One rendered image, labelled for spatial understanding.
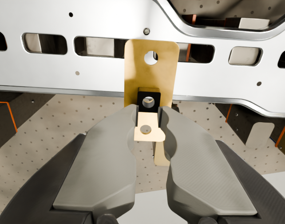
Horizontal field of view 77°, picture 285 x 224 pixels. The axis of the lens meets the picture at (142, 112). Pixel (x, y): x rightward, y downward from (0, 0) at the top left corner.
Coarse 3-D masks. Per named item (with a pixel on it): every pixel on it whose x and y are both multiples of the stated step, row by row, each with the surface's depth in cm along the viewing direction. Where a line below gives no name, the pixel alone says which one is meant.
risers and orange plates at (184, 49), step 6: (186, 18) 49; (192, 18) 43; (0, 36) 42; (0, 42) 42; (0, 48) 42; (6, 48) 44; (180, 48) 43; (186, 48) 43; (180, 54) 43; (186, 54) 44; (258, 54) 40; (180, 60) 44; (186, 60) 48
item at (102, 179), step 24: (120, 120) 10; (96, 144) 8; (120, 144) 8; (72, 168) 7; (96, 168) 7; (120, 168) 7; (72, 192) 6; (96, 192) 6; (120, 192) 6; (96, 216) 6
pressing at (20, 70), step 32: (0, 0) 27; (32, 0) 27; (64, 0) 27; (96, 0) 27; (128, 0) 27; (160, 0) 27; (32, 32) 30; (64, 32) 30; (96, 32) 30; (128, 32) 30; (160, 32) 30; (192, 32) 29; (224, 32) 29; (256, 32) 29; (0, 64) 32; (32, 64) 32; (64, 64) 32; (96, 64) 32; (192, 64) 32; (224, 64) 32; (256, 64) 32; (192, 96) 35; (224, 96) 35; (256, 96) 35
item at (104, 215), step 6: (102, 216) 5; (108, 216) 5; (114, 216) 5; (102, 222) 5; (108, 222) 5; (114, 222) 5; (198, 222) 5; (204, 222) 5; (210, 222) 5; (216, 222) 5
